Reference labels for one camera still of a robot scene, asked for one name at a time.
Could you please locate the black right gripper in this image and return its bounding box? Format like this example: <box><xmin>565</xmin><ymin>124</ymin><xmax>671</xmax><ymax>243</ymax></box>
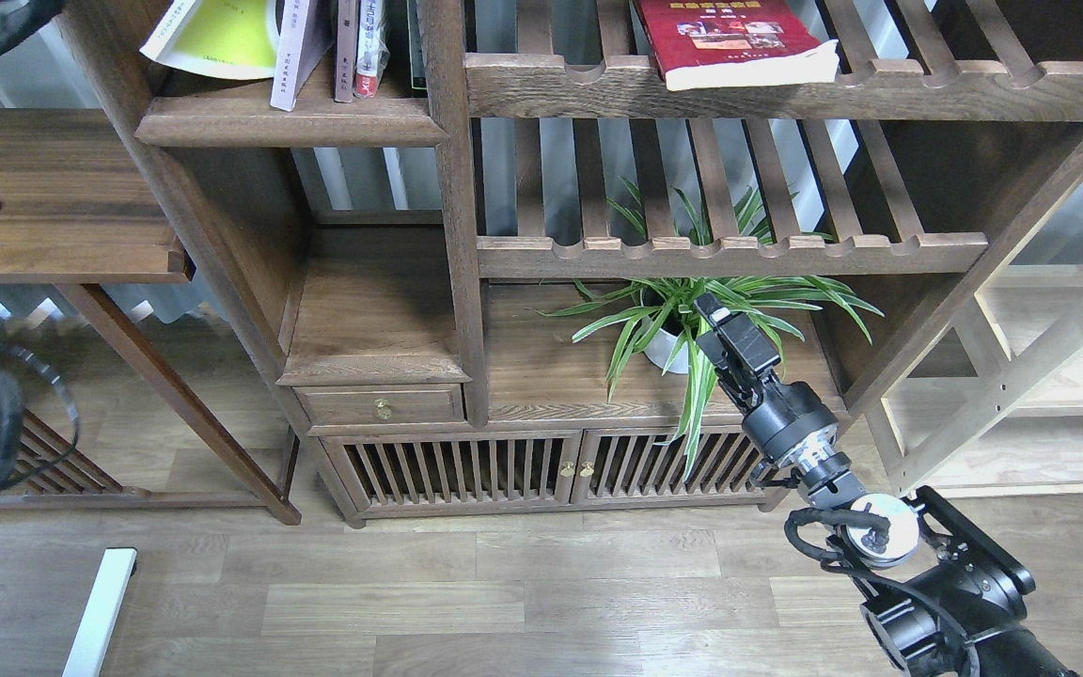
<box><xmin>695</xmin><ymin>291</ymin><xmax>838</xmax><ymax>471</ymax></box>

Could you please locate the yellow green book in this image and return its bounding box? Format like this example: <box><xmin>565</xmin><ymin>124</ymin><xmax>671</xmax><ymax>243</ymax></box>
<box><xmin>139</xmin><ymin>1</ymin><xmax>279</xmax><ymax>80</ymax></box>

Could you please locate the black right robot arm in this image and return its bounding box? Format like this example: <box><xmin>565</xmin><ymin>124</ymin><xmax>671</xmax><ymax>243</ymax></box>
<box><xmin>695</xmin><ymin>294</ymin><xmax>1069</xmax><ymax>676</ymax></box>

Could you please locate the green spider plant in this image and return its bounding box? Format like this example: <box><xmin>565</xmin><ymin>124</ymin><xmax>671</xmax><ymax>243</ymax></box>
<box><xmin>538</xmin><ymin>177</ymin><xmax>886</xmax><ymax>480</ymax></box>

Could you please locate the white plant pot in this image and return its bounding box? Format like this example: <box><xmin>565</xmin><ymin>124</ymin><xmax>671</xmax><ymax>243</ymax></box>
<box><xmin>644</xmin><ymin>305</ymin><xmax>689</xmax><ymax>374</ymax></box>

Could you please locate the right slatted cabinet door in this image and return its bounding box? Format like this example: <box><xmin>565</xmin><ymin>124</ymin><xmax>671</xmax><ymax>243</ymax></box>
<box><xmin>558</xmin><ymin>427</ymin><xmax>788</xmax><ymax>512</ymax></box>

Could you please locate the slatted cabinet door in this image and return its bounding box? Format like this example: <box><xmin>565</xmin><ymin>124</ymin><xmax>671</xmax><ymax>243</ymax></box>
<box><xmin>322</xmin><ymin>430</ymin><xmax>583</xmax><ymax>519</ymax></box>
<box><xmin>558</xmin><ymin>427</ymin><xmax>788</xmax><ymax>512</ymax></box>

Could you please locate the dark wooden bookshelf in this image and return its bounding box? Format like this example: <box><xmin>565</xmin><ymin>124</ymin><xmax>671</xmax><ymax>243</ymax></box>
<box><xmin>57</xmin><ymin>1</ymin><xmax>1083</xmax><ymax>526</ymax></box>

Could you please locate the left slatted cabinet door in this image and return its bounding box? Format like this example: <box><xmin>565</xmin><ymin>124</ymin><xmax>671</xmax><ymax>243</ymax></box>
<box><xmin>322</xmin><ymin>430</ymin><xmax>583</xmax><ymax>519</ymax></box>

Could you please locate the dark upright book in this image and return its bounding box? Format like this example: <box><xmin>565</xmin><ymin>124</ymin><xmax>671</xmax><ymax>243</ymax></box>
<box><xmin>405</xmin><ymin>0</ymin><xmax>427</xmax><ymax>96</ymax></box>

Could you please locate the white red upright book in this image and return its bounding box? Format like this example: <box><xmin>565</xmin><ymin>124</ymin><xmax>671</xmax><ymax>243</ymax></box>
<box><xmin>353</xmin><ymin>0</ymin><xmax>388</xmax><ymax>99</ymax></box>

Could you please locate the brown upright book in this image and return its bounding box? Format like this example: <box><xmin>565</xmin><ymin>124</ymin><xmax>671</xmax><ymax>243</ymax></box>
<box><xmin>334</xmin><ymin>0</ymin><xmax>360</xmax><ymax>103</ymax></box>

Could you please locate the white metal table leg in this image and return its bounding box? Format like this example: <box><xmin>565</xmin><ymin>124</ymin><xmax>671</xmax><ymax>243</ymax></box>
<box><xmin>63</xmin><ymin>547</ymin><xmax>138</xmax><ymax>677</ymax></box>

